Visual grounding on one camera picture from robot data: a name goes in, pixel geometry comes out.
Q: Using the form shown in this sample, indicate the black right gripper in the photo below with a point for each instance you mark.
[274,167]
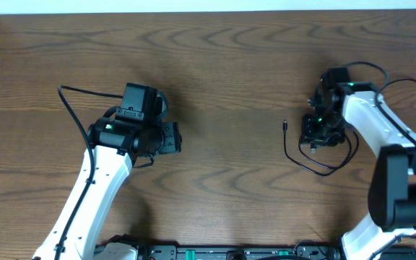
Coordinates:
[309,134]

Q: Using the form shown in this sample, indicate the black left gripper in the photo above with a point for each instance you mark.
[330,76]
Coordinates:
[172,137]

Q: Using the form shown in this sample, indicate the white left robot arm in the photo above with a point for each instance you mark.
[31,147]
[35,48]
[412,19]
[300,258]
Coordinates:
[135,128]

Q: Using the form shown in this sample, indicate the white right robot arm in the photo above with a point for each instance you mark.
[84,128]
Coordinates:
[340,103]

